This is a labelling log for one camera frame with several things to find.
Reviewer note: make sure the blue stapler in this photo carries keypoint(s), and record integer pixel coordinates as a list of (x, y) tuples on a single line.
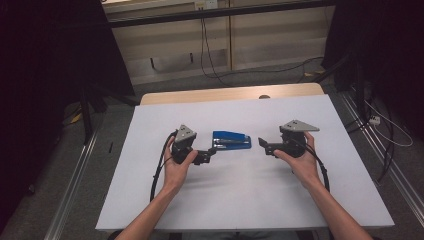
[(230, 137)]

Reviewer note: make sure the wooden table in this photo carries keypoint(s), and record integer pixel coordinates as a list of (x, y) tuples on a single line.
[(216, 94)]

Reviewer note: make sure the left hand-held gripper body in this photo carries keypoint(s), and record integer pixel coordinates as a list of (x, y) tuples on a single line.
[(184, 140)]

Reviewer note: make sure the black stand legs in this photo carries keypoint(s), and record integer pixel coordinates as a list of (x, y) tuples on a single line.
[(87, 113)]

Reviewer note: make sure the person's right hand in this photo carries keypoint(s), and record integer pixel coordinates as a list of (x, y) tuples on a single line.
[(305, 168)]

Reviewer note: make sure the person's left hand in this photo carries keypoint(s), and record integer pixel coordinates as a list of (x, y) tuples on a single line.
[(175, 175)]

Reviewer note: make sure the aluminium floor rail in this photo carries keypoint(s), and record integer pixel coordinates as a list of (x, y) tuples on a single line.
[(70, 190), (393, 166)]

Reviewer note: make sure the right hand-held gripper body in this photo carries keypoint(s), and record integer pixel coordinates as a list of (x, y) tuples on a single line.
[(294, 141)]

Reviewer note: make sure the white power strip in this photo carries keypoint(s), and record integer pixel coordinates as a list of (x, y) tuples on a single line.
[(375, 120)]

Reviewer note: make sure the white table sheet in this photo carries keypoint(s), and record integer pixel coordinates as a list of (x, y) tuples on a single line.
[(233, 193)]

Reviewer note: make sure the black curtain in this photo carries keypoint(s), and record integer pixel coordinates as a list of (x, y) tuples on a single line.
[(383, 50), (43, 66)]

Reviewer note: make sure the long beige counter desk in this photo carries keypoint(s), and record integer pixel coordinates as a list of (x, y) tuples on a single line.
[(273, 40)]

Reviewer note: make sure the white wall socket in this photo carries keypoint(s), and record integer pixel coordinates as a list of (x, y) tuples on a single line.
[(206, 4)]

